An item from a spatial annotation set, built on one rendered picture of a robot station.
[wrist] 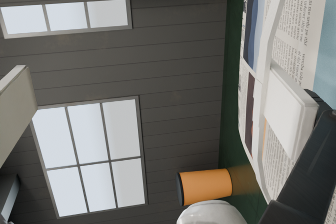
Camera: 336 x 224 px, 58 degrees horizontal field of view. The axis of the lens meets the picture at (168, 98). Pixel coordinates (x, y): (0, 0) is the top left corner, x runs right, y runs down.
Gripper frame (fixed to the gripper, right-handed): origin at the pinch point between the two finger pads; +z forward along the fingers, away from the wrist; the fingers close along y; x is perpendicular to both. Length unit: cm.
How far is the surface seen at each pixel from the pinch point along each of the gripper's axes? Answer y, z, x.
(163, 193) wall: 22, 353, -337
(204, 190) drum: 75, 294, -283
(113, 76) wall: -37, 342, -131
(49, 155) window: -133, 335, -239
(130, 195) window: -29, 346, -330
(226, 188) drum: 105, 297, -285
